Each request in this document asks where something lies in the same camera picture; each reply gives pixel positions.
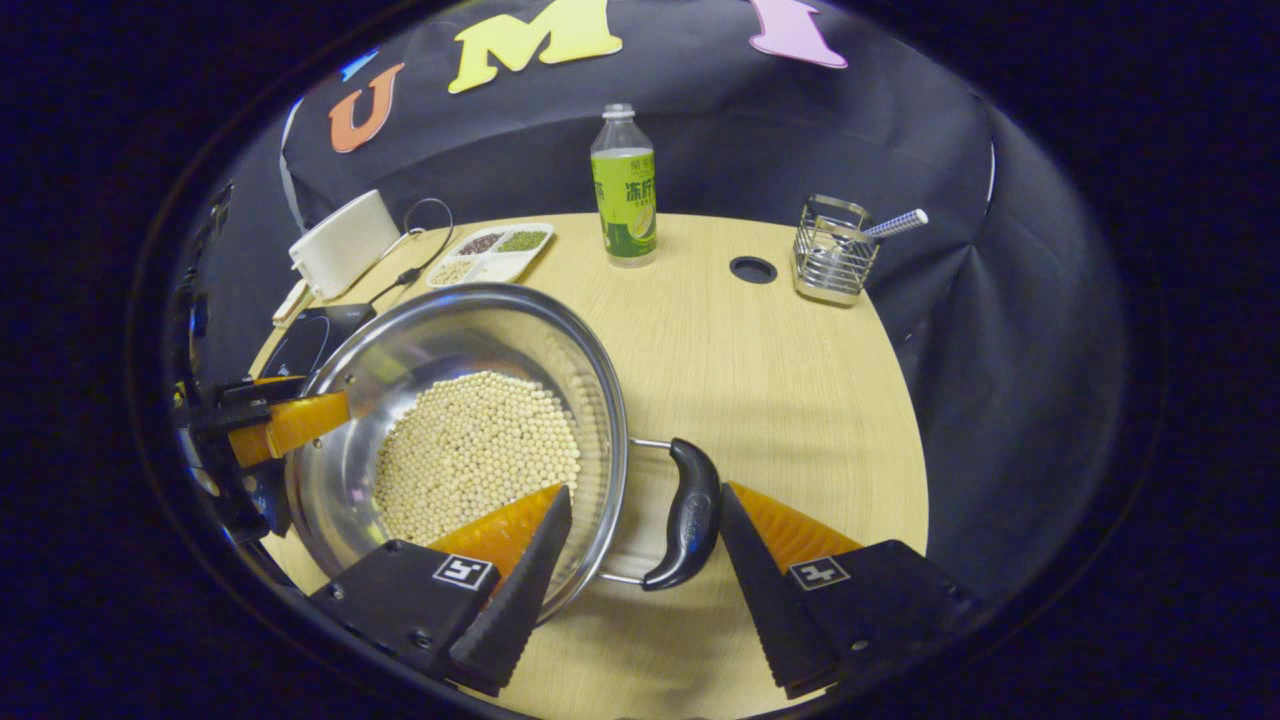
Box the black induction cooktop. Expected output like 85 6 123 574
260 303 380 383

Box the utensil with patterned handle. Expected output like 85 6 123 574
815 207 930 271

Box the white divided grain tray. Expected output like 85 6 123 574
426 221 555 290

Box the pile of soybeans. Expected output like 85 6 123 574
372 370 583 547

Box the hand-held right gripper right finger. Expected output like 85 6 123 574
719 481 987 701

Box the white toaster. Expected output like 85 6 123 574
288 189 402 302

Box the green label drink bottle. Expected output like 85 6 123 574
589 102 660 270

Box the black power cable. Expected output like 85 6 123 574
368 197 457 306

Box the stainless steel pot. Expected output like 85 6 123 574
284 282 724 627

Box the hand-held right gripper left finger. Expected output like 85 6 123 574
308 483 574 699

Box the metal wire utensil holder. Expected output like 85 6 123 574
792 193 882 308

